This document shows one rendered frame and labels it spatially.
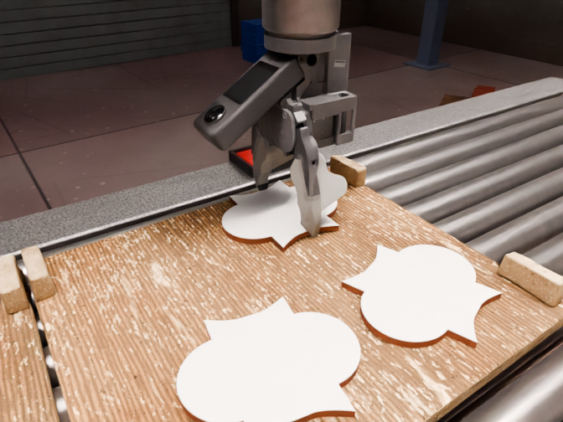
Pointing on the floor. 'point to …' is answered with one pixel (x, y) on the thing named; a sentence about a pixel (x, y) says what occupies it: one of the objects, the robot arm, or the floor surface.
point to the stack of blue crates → (252, 40)
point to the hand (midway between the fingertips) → (281, 210)
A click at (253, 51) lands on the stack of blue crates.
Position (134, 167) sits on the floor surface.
